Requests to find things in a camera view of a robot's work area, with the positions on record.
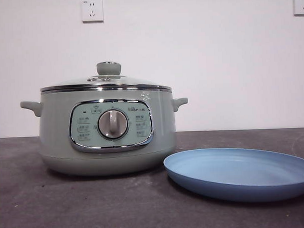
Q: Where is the glass lid with green knob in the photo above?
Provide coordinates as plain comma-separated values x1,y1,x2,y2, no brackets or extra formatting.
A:
39,59,172,95

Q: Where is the pale green electric steamer pot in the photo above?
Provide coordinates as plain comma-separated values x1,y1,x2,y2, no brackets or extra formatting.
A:
19,85,192,179

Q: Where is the blue round plate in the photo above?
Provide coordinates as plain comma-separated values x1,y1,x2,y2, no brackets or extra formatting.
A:
162,144,304,206

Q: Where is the white wall socket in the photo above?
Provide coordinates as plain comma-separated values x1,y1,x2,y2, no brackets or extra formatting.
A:
293,0,304,17
81,0,105,24

